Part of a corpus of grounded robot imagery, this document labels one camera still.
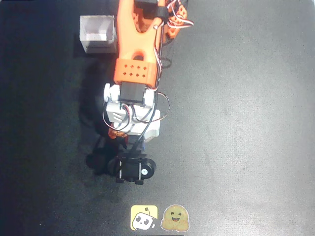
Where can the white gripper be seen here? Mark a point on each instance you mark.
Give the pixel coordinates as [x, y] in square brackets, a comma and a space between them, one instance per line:
[131, 170]

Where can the orange and white robot arm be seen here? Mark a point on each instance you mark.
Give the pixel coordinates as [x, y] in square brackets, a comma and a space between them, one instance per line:
[130, 37]

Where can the yellow robot face sticker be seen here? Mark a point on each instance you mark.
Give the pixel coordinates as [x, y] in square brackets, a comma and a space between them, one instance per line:
[144, 217]

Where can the white cardboard box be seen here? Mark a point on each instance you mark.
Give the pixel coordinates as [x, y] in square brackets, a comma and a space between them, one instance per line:
[97, 34]

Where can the hugging face emoji sticker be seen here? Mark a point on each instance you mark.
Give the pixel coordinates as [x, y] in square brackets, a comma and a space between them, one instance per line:
[175, 218]

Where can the black gripper-mounted camera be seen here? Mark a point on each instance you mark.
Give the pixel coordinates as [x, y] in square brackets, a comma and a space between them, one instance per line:
[130, 169]

